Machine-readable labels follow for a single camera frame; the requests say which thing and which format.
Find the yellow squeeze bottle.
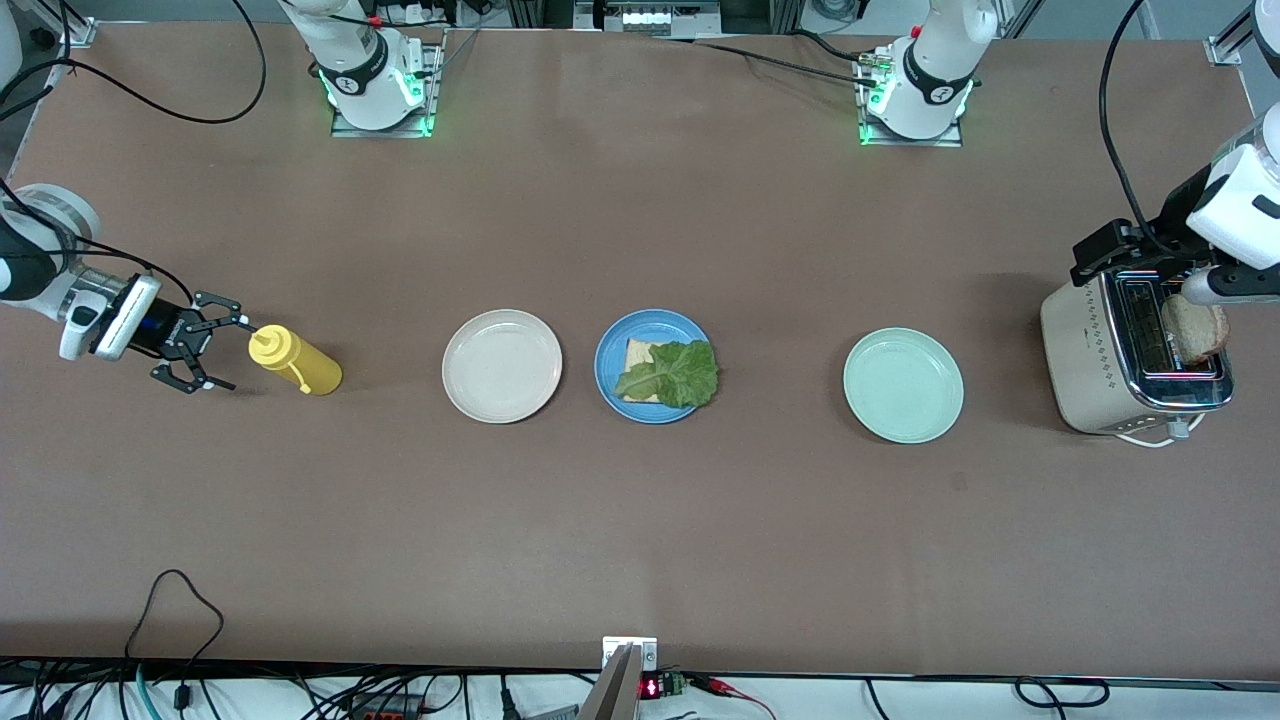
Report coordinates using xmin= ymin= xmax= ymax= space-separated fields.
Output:
xmin=248 ymin=322 xmax=344 ymax=397

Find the toasted bread slice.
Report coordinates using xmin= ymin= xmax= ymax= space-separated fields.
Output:
xmin=624 ymin=338 xmax=701 ymax=405
xmin=1160 ymin=293 xmax=1231 ymax=367

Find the green lettuce leaf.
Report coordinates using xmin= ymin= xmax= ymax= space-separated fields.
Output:
xmin=613 ymin=339 xmax=720 ymax=410

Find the pale green plate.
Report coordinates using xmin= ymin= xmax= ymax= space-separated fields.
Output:
xmin=842 ymin=327 xmax=966 ymax=445

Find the off-white plate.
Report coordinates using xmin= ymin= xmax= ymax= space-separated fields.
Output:
xmin=441 ymin=309 xmax=564 ymax=425

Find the blue plate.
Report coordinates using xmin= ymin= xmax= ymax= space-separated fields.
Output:
xmin=594 ymin=308 xmax=713 ymax=425

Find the cream chrome toaster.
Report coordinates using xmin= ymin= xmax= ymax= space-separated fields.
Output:
xmin=1040 ymin=268 xmax=1236 ymax=437

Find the grey power strip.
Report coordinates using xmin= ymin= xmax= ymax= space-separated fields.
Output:
xmin=575 ymin=0 xmax=723 ymax=37

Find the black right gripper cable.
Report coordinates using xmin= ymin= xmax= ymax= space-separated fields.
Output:
xmin=0 ymin=180 xmax=196 ymax=306

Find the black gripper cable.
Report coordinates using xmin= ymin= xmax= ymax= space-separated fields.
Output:
xmin=1098 ymin=0 xmax=1166 ymax=246
xmin=0 ymin=180 xmax=196 ymax=306

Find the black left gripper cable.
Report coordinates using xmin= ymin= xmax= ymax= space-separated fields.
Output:
xmin=1098 ymin=0 xmax=1166 ymax=246

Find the white toaster power cord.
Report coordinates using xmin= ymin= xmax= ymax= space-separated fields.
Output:
xmin=1113 ymin=415 xmax=1208 ymax=449

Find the looped black cable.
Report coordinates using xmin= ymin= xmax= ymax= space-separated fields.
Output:
xmin=125 ymin=570 xmax=226 ymax=666

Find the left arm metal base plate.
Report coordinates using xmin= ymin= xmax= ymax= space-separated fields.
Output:
xmin=857 ymin=50 xmax=964 ymax=149

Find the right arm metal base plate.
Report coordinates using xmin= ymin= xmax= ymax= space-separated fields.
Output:
xmin=330 ymin=40 xmax=443 ymax=139

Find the long black right arm cable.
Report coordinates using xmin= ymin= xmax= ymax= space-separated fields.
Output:
xmin=0 ymin=0 xmax=269 ymax=126

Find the black cable at arm base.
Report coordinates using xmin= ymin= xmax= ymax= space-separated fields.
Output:
xmin=660 ymin=35 xmax=881 ymax=86

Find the coiled black cable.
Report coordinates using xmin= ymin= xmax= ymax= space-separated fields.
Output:
xmin=1015 ymin=677 xmax=1111 ymax=709

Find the aluminium profile post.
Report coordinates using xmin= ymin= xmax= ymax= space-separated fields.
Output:
xmin=578 ymin=643 xmax=641 ymax=720

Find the silver post bracket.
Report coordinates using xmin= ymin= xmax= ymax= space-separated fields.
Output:
xmin=603 ymin=636 xmax=659 ymax=673

